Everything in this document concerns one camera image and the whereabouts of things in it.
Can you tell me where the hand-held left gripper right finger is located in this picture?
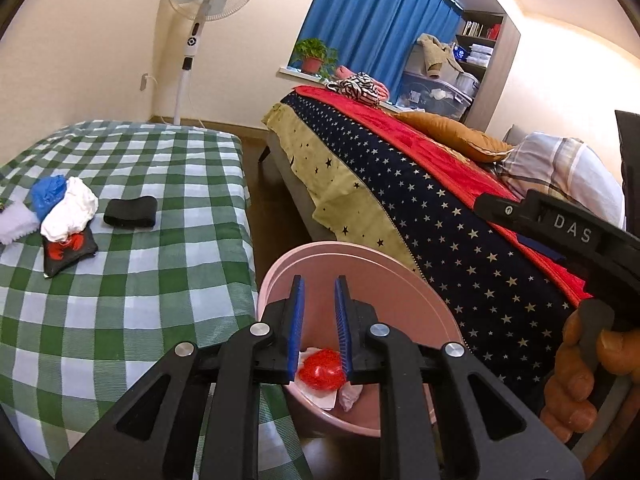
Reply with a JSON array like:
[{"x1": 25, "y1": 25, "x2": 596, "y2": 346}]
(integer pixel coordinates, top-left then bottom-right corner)
[{"x1": 334, "y1": 275, "x2": 586, "y2": 480}]

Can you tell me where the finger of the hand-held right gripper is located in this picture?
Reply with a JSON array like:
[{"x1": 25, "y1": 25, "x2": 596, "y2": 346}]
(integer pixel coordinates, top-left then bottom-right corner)
[
  {"x1": 474, "y1": 193, "x2": 531, "y2": 235},
  {"x1": 517, "y1": 232, "x2": 568, "y2": 263}
]

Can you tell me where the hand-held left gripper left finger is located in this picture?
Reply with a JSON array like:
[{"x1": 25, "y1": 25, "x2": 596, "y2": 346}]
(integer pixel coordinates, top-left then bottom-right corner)
[{"x1": 55, "y1": 275, "x2": 306, "y2": 480}]

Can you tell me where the white tissue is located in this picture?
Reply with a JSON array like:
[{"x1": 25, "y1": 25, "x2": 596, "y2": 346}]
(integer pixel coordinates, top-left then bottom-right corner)
[{"x1": 337, "y1": 382, "x2": 364, "y2": 412}]

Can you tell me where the pink plastic bin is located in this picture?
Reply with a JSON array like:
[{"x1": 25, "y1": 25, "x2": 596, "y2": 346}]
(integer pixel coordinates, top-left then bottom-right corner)
[{"x1": 257, "y1": 242, "x2": 468, "y2": 438}]

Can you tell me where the black cloth red lobster print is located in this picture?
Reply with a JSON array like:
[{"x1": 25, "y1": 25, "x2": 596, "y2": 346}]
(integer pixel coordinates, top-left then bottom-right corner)
[{"x1": 41, "y1": 227, "x2": 98, "y2": 279}]

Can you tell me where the blue plastic bag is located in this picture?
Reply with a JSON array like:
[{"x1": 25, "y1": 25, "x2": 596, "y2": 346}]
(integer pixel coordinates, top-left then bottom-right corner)
[{"x1": 29, "y1": 175, "x2": 68, "y2": 222}]

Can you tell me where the white fluffy cloth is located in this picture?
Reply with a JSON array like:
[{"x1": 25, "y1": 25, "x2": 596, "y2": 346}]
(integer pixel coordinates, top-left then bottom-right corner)
[{"x1": 0, "y1": 202, "x2": 41, "y2": 246}]

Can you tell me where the person's right hand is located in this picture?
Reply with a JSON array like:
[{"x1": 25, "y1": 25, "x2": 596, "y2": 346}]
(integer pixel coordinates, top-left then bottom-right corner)
[{"x1": 540, "y1": 305, "x2": 640, "y2": 443}]

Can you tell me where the navy star blanket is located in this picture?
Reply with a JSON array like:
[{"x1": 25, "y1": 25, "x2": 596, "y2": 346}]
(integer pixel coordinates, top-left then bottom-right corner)
[{"x1": 280, "y1": 91, "x2": 588, "y2": 386}]

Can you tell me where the plaid pillow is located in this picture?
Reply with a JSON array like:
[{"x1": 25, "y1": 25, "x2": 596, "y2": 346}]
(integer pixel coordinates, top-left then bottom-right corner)
[{"x1": 492, "y1": 131, "x2": 626, "y2": 231}]

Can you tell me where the black flat panel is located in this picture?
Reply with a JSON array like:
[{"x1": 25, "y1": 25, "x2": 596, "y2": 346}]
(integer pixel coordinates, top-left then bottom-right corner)
[{"x1": 615, "y1": 109, "x2": 640, "y2": 208}]

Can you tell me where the orange pillow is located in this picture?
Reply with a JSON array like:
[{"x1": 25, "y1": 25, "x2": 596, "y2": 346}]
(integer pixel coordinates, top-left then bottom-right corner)
[{"x1": 392, "y1": 110, "x2": 516, "y2": 163}]

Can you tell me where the red fleece blanket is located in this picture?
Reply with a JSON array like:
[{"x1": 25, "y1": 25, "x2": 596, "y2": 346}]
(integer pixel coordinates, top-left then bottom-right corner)
[{"x1": 292, "y1": 85, "x2": 596, "y2": 306}]

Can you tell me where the wooden bookshelf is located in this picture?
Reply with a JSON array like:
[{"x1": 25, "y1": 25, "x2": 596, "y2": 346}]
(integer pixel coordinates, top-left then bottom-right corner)
[{"x1": 452, "y1": 9, "x2": 522, "y2": 133}]

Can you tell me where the white lidded container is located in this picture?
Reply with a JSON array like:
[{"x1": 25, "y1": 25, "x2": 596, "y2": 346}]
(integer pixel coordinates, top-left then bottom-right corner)
[{"x1": 452, "y1": 72, "x2": 482, "y2": 98}]

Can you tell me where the clear plastic storage box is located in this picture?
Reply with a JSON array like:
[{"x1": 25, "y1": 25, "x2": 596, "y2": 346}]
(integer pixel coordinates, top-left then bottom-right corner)
[{"x1": 395, "y1": 70, "x2": 473, "y2": 123}]

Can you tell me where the green checked tablecloth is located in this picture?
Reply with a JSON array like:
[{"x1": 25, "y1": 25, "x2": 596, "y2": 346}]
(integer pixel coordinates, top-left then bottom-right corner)
[{"x1": 0, "y1": 120, "x2": 313, "y2": 480}]

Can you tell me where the stack of white towels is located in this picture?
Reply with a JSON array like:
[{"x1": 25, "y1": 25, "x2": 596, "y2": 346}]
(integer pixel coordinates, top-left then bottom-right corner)
[{"x1": 467, "y1": 42, "x2": 496, "y2": 66}]

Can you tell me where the beige coat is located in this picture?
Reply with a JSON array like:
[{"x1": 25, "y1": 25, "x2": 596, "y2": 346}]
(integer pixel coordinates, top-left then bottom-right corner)
[{"x1": 416, "y1": 33, "x2": 463, "y2": 78}]

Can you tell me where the row of books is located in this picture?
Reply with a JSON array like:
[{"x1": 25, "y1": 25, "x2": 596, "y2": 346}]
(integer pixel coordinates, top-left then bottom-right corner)
[{"x1": 460, "y1": 19, "x2": 503, "y2": 41}]

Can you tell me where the black white striped garment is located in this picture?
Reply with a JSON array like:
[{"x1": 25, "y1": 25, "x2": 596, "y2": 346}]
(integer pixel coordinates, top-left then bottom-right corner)
[{"x1": 327, "y1": 74, "x2": 383, "y2": 107}]

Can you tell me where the pink garment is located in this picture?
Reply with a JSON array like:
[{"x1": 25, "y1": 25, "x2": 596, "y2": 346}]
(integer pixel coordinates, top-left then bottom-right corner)
[{"x1": 334, "y1": 65, "x2": 391, "y2": 103}]

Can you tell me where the blue curtain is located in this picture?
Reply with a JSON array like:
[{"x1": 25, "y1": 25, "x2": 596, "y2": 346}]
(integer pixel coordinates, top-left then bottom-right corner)
[{"x1": 289, "y1": 0, "x2": 463, "y2": 106}]

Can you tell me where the potted green plant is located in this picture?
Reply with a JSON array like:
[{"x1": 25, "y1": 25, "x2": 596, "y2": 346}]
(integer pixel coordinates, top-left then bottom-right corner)
[{"x1": 292, "y1": 37, "x2": 341, "y2": 81}]

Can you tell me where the white windowsill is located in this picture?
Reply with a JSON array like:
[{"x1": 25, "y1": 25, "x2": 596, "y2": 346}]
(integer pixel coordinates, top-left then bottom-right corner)
[{"x1": 277, "y1": 66, "x2": 333, "y2": 81}]

